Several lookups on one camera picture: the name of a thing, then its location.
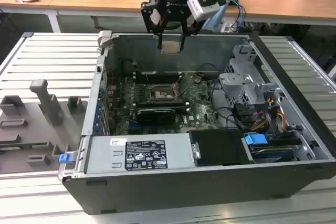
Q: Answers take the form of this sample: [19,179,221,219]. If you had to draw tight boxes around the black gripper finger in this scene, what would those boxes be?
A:
[180,8,203,52]
[141,1,165,50]

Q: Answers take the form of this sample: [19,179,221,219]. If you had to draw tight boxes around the silver CPU plate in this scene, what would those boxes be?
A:
[160,40,182,55]

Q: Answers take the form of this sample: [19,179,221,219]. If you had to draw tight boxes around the CPU socket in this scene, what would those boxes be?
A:
[146,84,182,103]

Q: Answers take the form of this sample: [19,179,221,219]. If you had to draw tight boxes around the grey case latch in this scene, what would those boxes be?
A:
[97,30,113,49]

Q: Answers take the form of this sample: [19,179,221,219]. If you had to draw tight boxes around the green RAM stick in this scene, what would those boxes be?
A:
[138,105,190,111]

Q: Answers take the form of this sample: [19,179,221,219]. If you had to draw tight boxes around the metal disk bay cage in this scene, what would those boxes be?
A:
[217,44,289,120]

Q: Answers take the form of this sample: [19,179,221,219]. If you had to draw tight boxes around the green motherboard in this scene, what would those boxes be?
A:
[104,73,238,135]

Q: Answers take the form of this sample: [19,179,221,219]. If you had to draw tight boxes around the graphics card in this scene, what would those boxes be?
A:
[135,106,176,125]

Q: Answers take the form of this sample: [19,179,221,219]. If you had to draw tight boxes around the black plastic shroud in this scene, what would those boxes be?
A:
[188,129,254,167]

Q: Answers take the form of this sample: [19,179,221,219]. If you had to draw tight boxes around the hard disk in blue carrier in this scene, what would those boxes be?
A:
[241,133,302,163]

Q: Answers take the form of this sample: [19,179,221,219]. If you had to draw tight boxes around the grey parts rack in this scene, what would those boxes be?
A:
[0,79,89,175]

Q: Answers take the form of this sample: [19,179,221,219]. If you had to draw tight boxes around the grey power supply unit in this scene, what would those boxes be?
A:
[84,132,198,175]

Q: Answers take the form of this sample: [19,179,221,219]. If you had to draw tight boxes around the black PC case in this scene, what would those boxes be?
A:
[61,30,336,216]

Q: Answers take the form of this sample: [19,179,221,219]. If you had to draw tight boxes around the blue case latch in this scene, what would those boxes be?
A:
[59,153,73,164]

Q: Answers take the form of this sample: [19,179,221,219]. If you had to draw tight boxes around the thin black cable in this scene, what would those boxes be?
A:
[194,62,221,75]

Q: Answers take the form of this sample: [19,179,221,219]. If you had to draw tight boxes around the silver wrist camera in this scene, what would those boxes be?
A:
[188,0,221,22]

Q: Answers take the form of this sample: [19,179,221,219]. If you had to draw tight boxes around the thick black cable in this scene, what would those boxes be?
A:
[209,77,224,110]
[214,106,244,131]

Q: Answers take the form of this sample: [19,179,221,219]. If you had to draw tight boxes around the blue cable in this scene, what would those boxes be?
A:
[235,0,246,32]

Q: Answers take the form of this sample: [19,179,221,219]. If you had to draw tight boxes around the orange power wires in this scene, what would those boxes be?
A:
[276,112,288,128]

